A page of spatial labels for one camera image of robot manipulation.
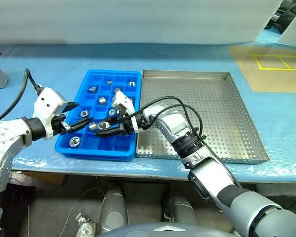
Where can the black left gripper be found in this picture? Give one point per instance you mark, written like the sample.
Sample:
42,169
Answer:
60,126

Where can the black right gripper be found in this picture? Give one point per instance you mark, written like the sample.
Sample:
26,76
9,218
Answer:
125,122

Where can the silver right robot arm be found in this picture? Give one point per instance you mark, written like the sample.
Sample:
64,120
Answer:
175,123

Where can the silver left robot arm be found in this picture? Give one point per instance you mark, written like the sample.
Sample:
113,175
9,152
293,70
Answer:
5,138

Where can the blue compartment tray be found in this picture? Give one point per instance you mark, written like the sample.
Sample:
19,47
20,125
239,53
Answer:
108,148

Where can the grey left robot leg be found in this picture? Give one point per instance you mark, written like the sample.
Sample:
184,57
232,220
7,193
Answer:
113,209

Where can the grey robot leg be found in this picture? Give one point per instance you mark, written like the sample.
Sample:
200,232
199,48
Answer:
180,209
113,209

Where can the perforated metal tray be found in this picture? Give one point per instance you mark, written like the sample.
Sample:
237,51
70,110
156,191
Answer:
212,111

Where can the large white foam board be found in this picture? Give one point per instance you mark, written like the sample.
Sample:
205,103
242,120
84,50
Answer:
113,19

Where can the crumpled printed plastic bag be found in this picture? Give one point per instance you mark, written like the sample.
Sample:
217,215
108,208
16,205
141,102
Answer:
85,227

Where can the grey right robot leg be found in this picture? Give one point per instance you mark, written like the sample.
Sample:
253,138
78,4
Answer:
180,209

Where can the grey robot torso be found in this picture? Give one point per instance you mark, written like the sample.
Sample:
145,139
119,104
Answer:
162,230

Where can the brown cardboard mat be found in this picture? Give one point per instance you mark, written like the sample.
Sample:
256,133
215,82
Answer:
273,81

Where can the dark background equipment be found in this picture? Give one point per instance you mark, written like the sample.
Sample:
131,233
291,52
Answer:
283,17

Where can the white upright panel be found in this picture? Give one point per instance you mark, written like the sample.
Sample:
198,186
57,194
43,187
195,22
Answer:
293,34

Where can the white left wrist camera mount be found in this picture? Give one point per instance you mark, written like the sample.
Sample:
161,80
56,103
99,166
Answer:
48,103

